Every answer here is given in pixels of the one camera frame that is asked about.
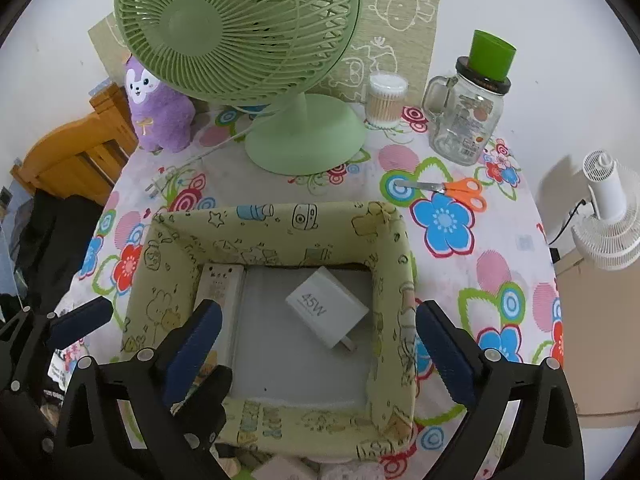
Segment white charger plug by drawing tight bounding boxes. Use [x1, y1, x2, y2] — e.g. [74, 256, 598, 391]
[285, 266, 372, 352]

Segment green plastic cup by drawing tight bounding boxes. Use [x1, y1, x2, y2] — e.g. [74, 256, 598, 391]
[467, 29, 518, 81]

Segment white fan cable with plug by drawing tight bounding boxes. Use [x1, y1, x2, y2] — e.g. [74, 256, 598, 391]
[144, 125, 253, 200]

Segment clear cotton swab container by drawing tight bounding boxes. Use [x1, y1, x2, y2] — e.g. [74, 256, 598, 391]
[366, 73, 408, 127]

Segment white floor fan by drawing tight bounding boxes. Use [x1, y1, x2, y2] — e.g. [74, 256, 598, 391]
[571, 149, 640, 272]

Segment cartoon print fabric storage box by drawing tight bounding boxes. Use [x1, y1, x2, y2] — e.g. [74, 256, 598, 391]
[120, 201, 418, 463]

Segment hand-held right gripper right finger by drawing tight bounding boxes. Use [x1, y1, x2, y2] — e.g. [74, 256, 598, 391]
[414, 300, 586, 480]

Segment white remote control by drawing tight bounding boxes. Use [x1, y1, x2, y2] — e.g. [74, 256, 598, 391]
[192, 262, 246, 371]

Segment black fan power cable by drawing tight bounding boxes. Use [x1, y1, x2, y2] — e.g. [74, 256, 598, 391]
[547, 199, 593, 246]

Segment purple plush toy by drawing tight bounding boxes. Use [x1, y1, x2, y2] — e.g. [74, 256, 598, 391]
[122, 54, 196, 153]

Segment orange handled scissors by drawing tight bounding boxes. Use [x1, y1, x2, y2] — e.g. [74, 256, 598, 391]
[411, 177, 487, 211]

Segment brown cardboard box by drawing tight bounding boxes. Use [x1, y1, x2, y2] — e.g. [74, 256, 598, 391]
[552, 250, 640, 416]

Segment wooden chair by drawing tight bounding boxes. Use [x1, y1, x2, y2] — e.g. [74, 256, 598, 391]
[11, 82, 141, 206]

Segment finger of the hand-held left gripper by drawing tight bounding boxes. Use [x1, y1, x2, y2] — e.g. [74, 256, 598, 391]
[0, 296, 114, 392]

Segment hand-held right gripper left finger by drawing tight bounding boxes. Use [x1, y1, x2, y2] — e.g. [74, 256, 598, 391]
[52, 299, 235, 480]

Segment glass jar mug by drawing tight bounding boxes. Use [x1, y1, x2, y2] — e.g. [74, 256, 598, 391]
[422, 57, 512, 166]

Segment black clothing pile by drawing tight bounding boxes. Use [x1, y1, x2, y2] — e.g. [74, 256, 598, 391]
[0, 190, 108, 321]

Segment green desk fan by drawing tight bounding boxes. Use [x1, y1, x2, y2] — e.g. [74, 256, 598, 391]
[113, 0, 368, 176]

